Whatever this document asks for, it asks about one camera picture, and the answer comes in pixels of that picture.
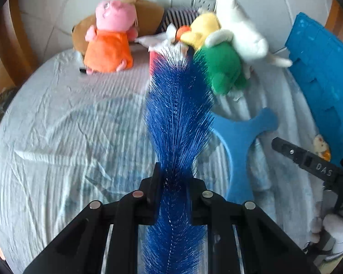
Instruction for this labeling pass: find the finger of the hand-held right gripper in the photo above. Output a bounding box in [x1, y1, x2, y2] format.
[271, 137, 343, 189]

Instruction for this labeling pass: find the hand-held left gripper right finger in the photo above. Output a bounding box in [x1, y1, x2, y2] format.
[189, 174, 322, 274]

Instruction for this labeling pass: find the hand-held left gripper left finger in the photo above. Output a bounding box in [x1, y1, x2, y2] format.
[23, 162, 163, 274]

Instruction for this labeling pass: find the blue plastic boomerang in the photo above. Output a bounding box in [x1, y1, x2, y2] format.
[210, 107, 279, 204]

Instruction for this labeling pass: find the blue plastic storage crate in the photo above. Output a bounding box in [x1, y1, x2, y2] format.
[284, 12, 343, 167]

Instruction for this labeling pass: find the pink white round plush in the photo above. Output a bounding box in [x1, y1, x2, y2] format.
[310, 213, 343, 263]

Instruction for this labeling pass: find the small yellow doll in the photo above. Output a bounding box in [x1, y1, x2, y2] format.
[311, 134, 330, 162]

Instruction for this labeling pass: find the yellow green duck plush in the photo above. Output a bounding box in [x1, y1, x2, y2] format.
[176, 13, 250, 96]

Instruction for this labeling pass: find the white shark plush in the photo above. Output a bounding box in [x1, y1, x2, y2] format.
[216, 0, 292, 69]

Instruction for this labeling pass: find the pink pig plush orange dress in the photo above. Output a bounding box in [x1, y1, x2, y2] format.
[79, 0, 139, 76]

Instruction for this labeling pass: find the pink tissue pack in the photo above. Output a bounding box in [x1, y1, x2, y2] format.
[135, 24, 181, 76]

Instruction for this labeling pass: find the striped plush toy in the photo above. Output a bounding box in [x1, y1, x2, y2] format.
[156, 7, 201, 35]

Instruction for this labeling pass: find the brown capybara plush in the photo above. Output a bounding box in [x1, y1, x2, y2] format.
[71, 0, 165, 55]

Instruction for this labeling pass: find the wooden door frame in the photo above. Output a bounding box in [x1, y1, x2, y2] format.
[0, 0, 39, 87]
[324, 0, 343, 50]

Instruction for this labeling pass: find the white wall socket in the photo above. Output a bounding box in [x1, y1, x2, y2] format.
[194, 0, 217, 10]

